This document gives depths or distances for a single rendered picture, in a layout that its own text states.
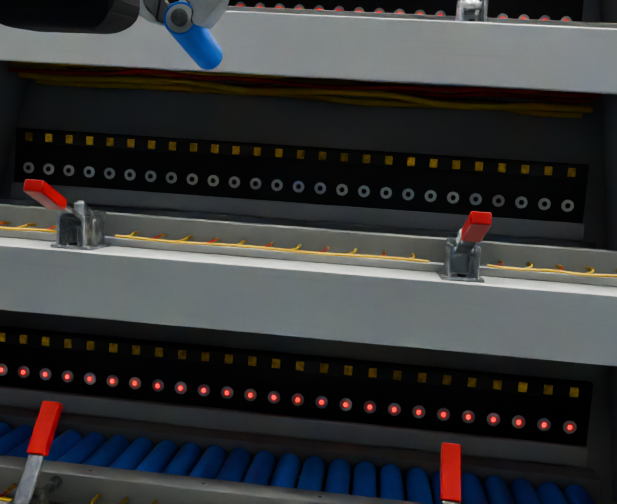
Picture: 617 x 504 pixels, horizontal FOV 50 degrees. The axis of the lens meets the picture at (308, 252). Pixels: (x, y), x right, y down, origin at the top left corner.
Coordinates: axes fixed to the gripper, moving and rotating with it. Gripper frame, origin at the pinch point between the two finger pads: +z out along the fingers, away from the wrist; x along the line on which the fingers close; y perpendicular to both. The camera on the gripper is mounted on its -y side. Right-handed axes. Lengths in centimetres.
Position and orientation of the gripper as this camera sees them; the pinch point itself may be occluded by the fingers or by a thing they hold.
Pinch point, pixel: (179, 20)
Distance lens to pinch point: 37.7
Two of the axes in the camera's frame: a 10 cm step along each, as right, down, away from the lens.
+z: 0.6, 2.7, 9.6
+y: 1.0, -9.6, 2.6
